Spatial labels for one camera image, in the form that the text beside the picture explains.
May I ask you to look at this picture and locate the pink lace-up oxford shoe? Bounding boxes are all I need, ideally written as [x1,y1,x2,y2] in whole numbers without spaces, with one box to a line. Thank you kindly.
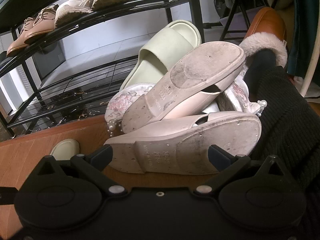
[24,4,59,45]
[7,17,35,57]

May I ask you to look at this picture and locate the pale green slide slipper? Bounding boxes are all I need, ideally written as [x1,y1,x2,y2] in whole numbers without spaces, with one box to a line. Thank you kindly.
[120,20,202,90]
[50,139,80,160]

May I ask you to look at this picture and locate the white floral pearl flat shoe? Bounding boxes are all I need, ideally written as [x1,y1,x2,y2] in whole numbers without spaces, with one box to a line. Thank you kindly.
[104,82,155,137]

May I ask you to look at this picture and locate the pink cross-strap mule shoe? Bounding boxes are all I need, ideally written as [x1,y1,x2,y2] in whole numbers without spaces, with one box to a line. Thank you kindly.
[121,41,245,133]
[106,111,262,175]

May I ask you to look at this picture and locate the black knit trouser leg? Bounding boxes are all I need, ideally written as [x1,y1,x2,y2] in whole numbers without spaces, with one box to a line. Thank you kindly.
[244,49,319,196]

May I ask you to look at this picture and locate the black metal shoe rack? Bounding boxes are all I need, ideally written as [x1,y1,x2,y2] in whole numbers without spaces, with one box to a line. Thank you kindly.
[0,0,206,138]

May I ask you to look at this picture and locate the orange fur-lined slipper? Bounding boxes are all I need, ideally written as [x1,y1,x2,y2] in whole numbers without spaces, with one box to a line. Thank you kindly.
[240,7,287,67]

